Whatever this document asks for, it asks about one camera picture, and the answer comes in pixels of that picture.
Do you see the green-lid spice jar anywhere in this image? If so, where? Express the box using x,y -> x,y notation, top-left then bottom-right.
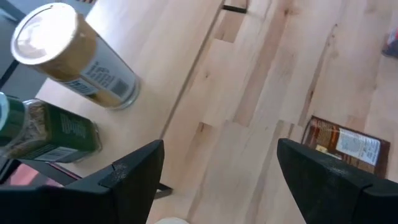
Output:
0,91 -> 103,164

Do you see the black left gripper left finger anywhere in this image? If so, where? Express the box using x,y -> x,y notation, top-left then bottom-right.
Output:
0,139 -> 165,224

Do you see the brown snack pouch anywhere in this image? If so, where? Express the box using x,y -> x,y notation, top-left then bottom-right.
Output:
301,115 -> 391,180

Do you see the wooden shelf with black frame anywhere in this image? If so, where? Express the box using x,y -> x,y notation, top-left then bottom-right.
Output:
0,0 -> 249,200

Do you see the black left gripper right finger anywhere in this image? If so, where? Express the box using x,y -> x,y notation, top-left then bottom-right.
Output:
277,138 -> 398,224

